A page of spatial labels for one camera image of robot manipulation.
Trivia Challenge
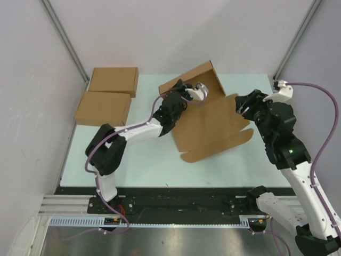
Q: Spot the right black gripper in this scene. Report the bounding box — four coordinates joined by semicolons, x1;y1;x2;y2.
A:
234;89;280;144

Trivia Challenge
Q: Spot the cardboard box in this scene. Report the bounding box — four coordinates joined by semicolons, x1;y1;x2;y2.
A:
159;61;254;163
88;67;139;98
74;91;132;126

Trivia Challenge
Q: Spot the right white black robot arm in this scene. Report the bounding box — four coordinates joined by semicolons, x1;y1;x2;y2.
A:
235;90;340;255

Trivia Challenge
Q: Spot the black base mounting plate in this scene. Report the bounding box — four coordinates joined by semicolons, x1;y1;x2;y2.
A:
54;186;299;215

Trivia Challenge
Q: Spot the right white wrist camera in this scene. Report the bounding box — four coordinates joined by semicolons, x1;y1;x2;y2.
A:
263;80;293;103

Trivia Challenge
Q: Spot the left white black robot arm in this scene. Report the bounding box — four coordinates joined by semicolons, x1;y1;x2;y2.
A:
85;79;207;213

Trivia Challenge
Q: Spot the left aluminium frame post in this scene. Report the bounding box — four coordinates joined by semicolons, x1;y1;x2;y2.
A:
39;0;90;84

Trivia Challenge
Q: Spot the aluminium front rail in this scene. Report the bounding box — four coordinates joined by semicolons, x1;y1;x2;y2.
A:
38;195;303;217

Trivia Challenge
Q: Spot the white slotted cable duct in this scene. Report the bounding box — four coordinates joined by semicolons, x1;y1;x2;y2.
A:
49;214;267;229

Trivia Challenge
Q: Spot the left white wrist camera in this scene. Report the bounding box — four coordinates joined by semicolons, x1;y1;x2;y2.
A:
185;82;209;102

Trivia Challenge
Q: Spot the right aluminium frame post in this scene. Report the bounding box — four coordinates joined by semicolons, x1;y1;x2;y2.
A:
271;0;324;81

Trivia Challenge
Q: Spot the aluminium frame post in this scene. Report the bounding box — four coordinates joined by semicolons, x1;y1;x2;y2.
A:
271;0;324;81
39;0;90;84

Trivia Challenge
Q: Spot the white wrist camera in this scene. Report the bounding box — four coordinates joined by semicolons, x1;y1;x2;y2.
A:
263;80;293;103
185;82;209;102

